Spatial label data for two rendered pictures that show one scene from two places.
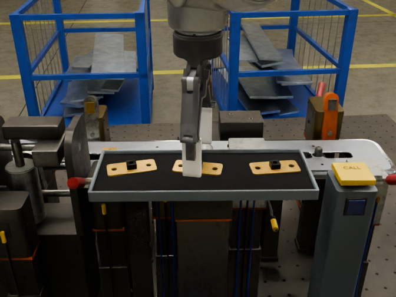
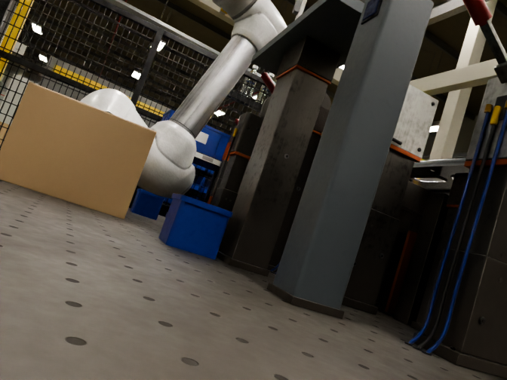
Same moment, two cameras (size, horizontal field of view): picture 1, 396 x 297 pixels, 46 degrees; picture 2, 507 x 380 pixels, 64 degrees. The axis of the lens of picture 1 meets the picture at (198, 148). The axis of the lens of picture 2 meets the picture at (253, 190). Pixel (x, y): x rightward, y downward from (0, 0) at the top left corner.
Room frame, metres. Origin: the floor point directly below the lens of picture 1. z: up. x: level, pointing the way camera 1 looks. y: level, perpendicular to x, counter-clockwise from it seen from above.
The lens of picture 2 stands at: (0.40, -0.75, 0.76)
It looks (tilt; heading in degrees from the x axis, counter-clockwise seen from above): 6 degrees up; 71
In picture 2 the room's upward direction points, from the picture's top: 19 degrees clockwise
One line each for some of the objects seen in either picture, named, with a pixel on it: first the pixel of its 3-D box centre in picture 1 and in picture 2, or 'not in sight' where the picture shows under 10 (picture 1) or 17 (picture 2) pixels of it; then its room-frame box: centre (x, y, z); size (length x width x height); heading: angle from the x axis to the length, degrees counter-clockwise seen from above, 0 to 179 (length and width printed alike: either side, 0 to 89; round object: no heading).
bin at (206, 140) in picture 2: not in sight; (192, 138); (0.68, 1.12, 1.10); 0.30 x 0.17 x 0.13; 6
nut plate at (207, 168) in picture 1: (197, 165); not in sight; (0.69, 0.00, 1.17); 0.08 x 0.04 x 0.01; 80
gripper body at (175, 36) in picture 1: (197, 58); not in sight; (0.69, 0.00, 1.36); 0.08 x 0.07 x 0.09; 170
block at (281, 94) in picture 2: (202, 273); (276, 155); (0.68, -0.01, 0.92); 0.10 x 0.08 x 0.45; 91
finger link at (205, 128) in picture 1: (203, 125); not in sight; (0.74, -0.01, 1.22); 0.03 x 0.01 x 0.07; 80
